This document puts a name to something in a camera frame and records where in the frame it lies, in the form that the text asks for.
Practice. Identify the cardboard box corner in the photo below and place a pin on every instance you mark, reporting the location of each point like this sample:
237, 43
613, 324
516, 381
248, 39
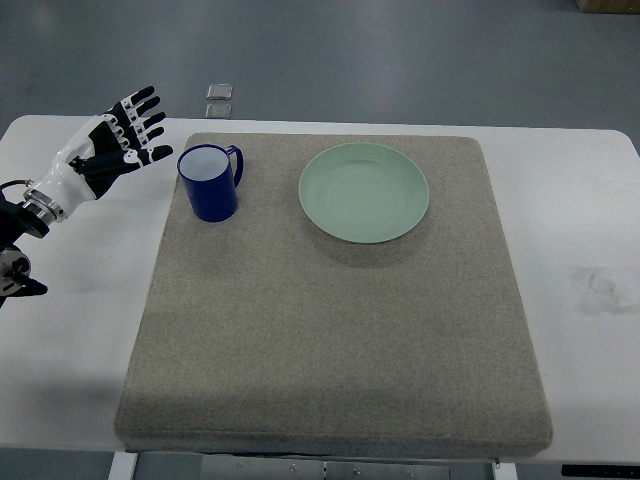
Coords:
609, 6

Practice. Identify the metal table frame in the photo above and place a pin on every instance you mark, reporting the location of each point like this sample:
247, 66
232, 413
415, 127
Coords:
125, 466

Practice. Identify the beige felt mat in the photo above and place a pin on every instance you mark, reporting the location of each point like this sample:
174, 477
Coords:
264, 334

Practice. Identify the light green plate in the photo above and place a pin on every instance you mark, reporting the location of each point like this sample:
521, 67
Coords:
363, 193

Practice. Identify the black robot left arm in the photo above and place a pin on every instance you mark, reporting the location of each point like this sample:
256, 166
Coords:
31, 216

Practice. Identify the upper metal floor plate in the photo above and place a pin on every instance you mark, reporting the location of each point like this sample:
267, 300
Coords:
219, 92

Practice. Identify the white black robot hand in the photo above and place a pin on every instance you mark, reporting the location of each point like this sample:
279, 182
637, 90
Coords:
111, 144

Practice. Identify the blue enamel mug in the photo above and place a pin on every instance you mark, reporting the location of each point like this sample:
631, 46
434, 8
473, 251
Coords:
210, 175

